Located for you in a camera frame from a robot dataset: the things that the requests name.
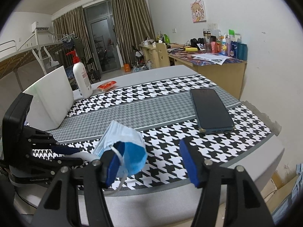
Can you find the red snack packet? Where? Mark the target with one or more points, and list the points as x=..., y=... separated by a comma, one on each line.
x=107, y=86

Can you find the orange bag on floor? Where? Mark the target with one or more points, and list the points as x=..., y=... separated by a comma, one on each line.
x=127, y=67

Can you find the wooden smiley chair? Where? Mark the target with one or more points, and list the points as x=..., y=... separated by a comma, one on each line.
x=163, y=56

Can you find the white pump bottle red cap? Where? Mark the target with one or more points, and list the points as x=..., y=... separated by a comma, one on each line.
x=81, y=76

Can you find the white metal bunk bed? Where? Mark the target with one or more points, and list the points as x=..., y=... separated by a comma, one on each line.
x=42, y=46

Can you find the anime girl wall picture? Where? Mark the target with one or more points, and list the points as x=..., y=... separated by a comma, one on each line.
x=198, y=11

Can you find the white air conditioner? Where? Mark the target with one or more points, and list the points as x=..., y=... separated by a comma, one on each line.
x=36, y=27

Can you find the white styrofoam box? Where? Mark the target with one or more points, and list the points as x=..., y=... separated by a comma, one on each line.
x=52, y=99

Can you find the wooden desk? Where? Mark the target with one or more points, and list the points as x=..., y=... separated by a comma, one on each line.
x=229, y=76

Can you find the black folding chair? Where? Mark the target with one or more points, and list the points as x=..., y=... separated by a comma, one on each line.
x=92, y=70

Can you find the glass balcony door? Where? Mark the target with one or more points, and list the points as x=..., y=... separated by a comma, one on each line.
x=100, y=26

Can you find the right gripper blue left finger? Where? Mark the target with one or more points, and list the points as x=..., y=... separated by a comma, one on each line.
x=110, y=163

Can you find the white tissue paper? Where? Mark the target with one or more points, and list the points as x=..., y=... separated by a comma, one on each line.
x=88, y=157

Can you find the blue bottle on desk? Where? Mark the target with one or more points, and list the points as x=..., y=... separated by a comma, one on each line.
x=242, y=51

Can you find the white papers on desk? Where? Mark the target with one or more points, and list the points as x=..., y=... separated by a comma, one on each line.
x=214, y=58

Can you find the black smartphone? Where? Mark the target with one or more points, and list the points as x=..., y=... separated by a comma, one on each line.
x=211, y=114

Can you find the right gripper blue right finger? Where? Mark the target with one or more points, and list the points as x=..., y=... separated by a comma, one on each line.
x=193, y=162

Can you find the houndstooth table mat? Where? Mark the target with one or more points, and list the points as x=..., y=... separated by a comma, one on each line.
x=163, y=113

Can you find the right brown curtain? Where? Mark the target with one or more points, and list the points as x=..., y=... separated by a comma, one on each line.
x=133, y=24

